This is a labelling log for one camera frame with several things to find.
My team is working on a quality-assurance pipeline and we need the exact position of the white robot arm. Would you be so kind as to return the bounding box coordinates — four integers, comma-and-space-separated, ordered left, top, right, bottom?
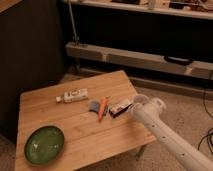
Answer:
128, 94, 213, 171

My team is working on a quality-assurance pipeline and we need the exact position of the orange carrot toy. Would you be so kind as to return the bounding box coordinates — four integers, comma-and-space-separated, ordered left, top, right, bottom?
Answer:
98, 96, 110, 122

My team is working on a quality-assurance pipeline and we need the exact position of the white plastic bottle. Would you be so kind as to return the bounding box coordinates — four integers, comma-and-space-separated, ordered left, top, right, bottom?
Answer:
56, 88, 88, 103

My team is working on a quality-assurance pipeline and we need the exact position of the white paper cup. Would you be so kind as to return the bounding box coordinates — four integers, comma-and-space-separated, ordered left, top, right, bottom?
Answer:
133, 94, 149, 104

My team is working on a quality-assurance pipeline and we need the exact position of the long grey metal beam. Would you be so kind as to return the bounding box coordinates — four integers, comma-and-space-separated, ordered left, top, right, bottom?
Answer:
65, 42, 213, 79

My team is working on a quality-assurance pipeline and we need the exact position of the wooden table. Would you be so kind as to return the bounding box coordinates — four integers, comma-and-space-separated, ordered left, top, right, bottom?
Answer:
15, 71, 155, 171

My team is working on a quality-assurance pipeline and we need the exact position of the grey metal stand pole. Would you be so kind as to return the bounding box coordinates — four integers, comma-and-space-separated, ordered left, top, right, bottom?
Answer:
68, 0, 79, 45

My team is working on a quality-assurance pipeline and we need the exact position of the upper shelf with clutter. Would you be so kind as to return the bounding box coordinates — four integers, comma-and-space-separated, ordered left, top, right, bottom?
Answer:
62, 0, 213, 20

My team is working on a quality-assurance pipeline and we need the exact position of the black handle on beam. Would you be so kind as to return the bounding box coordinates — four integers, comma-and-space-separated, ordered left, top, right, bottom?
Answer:
164, 56, 193, 66

